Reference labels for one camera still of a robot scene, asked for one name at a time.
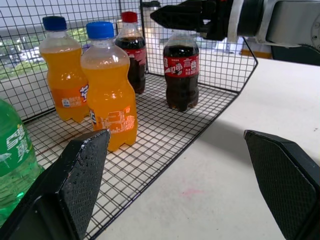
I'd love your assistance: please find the orange soda bottle blue cap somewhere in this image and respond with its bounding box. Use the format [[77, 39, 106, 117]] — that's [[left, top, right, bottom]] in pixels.
[[80, 21, 139, 153], [39, 15, 90, 124]]

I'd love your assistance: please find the dark lidded clear tumbler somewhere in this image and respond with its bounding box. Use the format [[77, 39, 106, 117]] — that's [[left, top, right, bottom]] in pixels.
[[142, 0, 162, 19]]

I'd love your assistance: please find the cola bottle red label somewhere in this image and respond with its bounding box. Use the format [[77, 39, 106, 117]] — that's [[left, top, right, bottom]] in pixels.
[[163, 29, 200, 112]]

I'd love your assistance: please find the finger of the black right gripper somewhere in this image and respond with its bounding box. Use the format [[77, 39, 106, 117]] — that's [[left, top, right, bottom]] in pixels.
[[156, 16, 212, 34], [150, 0, 204, 19]]

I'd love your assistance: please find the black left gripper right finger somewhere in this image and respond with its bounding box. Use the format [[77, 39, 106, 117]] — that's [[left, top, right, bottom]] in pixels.
[[243, 129, 320, 240]]

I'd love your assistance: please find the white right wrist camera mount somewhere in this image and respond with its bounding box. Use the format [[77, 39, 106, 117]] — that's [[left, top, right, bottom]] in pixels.
[[226, 0, 245, 42]]

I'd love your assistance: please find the black machine housing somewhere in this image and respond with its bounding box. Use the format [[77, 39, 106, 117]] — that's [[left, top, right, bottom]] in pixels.
[[270, 44, 320, 67]]

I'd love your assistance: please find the cola bottle red cap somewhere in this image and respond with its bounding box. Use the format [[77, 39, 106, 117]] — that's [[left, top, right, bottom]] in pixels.
[[114, 11, 147, 95]]

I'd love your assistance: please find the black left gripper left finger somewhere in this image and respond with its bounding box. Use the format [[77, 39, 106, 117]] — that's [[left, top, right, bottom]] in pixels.
[[0, 128, 112, 240]]

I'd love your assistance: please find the green soda bottle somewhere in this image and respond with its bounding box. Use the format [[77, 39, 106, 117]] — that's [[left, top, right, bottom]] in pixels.
[[0, 98, 45, 226]]

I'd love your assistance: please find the black wire mesh rack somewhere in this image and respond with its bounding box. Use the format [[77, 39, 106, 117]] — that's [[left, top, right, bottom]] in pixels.
[[0, 0, 259, 240]]

